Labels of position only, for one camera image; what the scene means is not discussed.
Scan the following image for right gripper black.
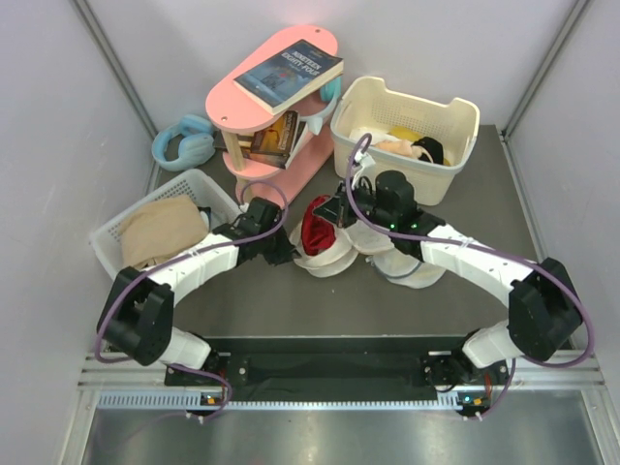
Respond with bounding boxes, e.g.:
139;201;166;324
315;177;396;231

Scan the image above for beige trim mesh laundry bag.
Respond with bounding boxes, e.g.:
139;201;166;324
289;221;394;278

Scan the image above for red bra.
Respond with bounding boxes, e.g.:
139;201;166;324
300;195;336;257

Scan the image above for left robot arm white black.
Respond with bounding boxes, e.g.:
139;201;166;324
96;198;296;385

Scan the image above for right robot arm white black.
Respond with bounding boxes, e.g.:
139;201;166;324
312;170;583;384

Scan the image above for grey trim mesh laundry bag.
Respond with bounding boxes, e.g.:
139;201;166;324
366;249;446;290

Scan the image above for cream plastic laundry basket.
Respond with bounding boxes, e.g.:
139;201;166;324
330;76;480;206

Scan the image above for pink two-tier shelf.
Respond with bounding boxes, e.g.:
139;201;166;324
204;24;340;207

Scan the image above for clothes pile in cream basket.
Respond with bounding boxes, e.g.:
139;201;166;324
349;126;456;167

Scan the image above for brown orange book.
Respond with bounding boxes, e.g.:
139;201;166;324
242;110;306;170

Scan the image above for blue headphones on floor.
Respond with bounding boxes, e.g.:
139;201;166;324
151;114;215;172

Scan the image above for beige folded cloth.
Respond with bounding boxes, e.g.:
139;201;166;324
118;195;209;269

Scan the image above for dark blue paperback book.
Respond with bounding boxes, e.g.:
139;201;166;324
233;40;344;115

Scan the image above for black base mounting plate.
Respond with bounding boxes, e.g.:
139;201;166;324
164;333;514;388

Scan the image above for white plastic perforated basket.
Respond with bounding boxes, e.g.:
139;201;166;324
90;169;240;278

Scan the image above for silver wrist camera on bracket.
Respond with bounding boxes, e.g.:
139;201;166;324
351;150;376;189

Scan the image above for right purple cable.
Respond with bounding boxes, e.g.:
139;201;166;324
345;133;598;423

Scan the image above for purple cable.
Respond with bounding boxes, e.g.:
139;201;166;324
93;180;290;423
345;133;598;423

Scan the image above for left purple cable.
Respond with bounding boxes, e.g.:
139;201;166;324
93;180;290;423

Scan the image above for grey slotted cable duct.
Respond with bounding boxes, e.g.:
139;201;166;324
96;389;490;413

